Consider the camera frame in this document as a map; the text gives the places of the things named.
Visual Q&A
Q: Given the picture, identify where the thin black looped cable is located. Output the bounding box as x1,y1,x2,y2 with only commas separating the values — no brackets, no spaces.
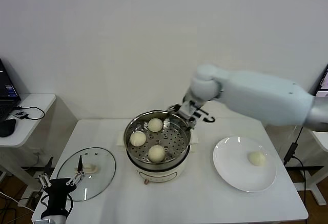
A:
14,106,45,121

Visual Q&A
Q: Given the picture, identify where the perforated steel steamer basket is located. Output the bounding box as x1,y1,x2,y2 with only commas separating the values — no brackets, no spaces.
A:
123,110,192,171

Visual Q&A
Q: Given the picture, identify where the black laptop with bright screen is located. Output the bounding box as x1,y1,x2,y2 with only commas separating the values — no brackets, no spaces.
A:
314,64,328,97

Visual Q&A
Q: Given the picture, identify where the white electric cooker pot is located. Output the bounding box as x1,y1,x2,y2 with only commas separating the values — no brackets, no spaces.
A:
115,128,199,185

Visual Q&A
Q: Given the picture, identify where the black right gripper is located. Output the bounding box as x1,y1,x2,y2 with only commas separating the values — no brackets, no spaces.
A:
163,97,206,131

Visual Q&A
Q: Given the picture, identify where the white steamed baozi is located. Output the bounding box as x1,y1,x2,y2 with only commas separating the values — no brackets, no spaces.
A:
247,151,267,167
148,118,163,133
129,131,147,147
148,145,166,162

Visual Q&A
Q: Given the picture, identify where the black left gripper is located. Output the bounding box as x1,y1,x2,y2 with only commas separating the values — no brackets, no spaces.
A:
37,154,86,216

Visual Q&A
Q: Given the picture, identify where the white side table with label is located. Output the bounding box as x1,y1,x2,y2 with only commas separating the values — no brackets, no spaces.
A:
310,130,328,206

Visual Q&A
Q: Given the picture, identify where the small black labelled device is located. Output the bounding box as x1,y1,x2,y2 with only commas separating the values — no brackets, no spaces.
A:
12,110,28,121

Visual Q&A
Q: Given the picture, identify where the black cable with adapter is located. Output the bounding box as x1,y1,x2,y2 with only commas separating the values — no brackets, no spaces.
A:
282,126,307,207

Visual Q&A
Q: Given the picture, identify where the glass lid with cream handle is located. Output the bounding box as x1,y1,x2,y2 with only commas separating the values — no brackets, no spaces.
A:
56,147,116,202

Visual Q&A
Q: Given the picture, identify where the white side table with mouse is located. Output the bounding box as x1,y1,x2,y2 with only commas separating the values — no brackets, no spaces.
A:
0,94,56,193

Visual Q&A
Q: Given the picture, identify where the white round plate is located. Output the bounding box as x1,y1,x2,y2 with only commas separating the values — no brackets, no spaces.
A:
212,136,277,193

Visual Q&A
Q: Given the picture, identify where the white floor cable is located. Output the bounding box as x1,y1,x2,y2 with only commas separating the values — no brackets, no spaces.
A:
0,191,34,212

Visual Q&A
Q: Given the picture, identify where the black laptop with dark screen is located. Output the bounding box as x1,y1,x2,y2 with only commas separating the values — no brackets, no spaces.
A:
0,57,21,122

